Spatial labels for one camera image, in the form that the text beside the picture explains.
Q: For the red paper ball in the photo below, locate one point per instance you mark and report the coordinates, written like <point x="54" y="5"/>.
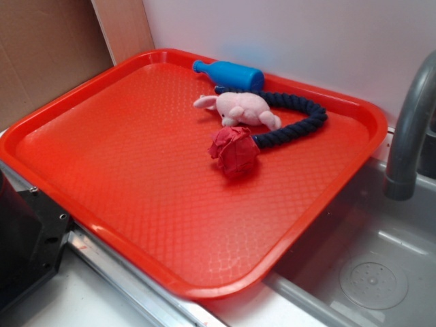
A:
<point x="235" y="151"/>

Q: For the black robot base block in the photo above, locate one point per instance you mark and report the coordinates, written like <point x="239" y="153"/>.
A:
<point x="34" y="230"/>

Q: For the pink plush pig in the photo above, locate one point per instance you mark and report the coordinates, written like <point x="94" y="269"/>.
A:
<point x="240" y="108"/>

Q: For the blue plastic toy bottle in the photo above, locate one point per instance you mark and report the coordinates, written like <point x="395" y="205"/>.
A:
<point x="227" y="74"/>

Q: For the red plastic tray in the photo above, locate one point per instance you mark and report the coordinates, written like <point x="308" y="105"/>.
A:
<point x="126" y="154"/>

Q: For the grey faucet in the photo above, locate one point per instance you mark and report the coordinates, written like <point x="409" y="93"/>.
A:
<point x="412" y="151"/>

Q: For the grey sink basin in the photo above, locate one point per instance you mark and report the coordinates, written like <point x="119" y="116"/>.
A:
<point x="361" y="220"/>

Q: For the round sink drain cover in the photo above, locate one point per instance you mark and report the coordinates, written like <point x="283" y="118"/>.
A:
<point x="373" y="283"/>

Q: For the brown cardboard panel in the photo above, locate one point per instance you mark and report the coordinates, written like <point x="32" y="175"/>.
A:
<point x="47" y="49"/>

